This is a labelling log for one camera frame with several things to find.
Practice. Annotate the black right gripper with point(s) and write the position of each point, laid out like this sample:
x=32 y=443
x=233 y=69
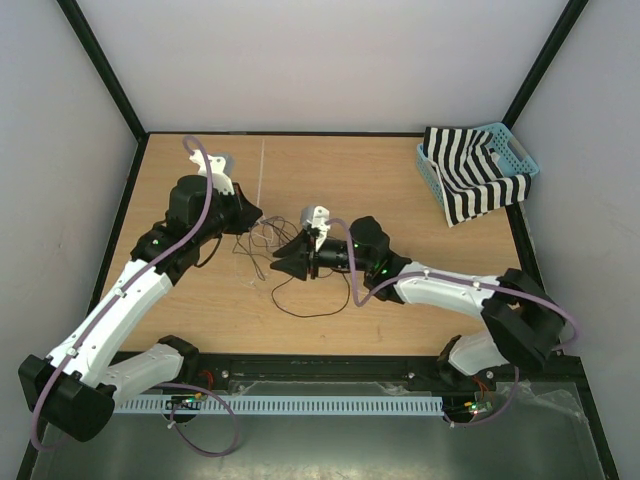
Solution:
x=302 y=255

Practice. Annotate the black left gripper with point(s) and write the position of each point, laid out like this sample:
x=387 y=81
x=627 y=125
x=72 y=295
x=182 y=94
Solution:
x=245 y=212

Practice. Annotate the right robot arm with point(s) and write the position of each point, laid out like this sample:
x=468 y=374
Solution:
x=522 y=324

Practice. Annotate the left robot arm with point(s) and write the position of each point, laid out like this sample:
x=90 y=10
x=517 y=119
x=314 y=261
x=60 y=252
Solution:
x=77 y=386

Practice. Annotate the black white striped cloth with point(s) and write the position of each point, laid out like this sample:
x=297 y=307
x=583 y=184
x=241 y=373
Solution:
x=472 y=185

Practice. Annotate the light blue perforated basket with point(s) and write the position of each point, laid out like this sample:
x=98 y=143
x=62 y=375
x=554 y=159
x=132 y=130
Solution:
x=513 y=158

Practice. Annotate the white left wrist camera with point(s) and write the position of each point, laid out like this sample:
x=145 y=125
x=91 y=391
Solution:
x=221 y=166

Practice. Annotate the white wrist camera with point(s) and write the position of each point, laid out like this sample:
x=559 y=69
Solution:
x=221 y=166
x=314 y=219

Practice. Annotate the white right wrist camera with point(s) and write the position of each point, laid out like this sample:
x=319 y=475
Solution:
x=314 y=219

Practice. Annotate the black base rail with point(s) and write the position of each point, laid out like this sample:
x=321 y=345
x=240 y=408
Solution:
x=415 y=372

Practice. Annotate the light blue slotted cable duct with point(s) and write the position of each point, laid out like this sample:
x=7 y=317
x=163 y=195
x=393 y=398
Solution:
x=286 y=405

